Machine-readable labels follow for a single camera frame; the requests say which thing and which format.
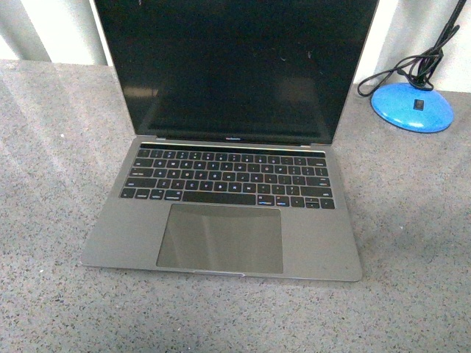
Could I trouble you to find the blue lamp base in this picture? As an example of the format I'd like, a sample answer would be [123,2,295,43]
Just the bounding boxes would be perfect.
[371,83,454,133]

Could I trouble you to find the black lamp gooseneck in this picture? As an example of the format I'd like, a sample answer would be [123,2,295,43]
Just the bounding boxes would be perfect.
[419,0,467,90]

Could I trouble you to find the grey laptop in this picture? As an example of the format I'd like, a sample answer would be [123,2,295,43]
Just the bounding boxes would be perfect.
[81,1,378,282]

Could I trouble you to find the black power cable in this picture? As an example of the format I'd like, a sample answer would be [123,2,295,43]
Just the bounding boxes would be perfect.
[357,24,461,98]

